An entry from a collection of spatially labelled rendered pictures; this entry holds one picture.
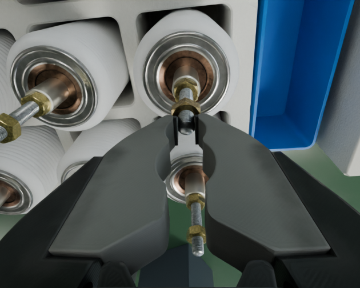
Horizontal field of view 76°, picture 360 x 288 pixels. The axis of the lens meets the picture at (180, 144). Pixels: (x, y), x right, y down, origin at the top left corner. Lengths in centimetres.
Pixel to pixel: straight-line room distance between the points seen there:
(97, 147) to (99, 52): 10
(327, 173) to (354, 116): 31
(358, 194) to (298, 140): 36
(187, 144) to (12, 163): 20
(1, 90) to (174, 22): 19
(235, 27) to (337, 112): 23
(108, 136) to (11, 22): 15
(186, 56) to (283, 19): 30
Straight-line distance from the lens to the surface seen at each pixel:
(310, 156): 63
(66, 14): 30
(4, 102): 30
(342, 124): 42
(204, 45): 20
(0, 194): 35
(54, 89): 22
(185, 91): 17
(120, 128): 31
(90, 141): 29
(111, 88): 23
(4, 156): 34
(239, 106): 30
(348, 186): 74
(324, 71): 41
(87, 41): 24
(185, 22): 20
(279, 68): 50
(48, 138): 37
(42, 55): 23
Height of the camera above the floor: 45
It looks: 57 degrees down
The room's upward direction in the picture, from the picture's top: 178 degrees counter-clockwise
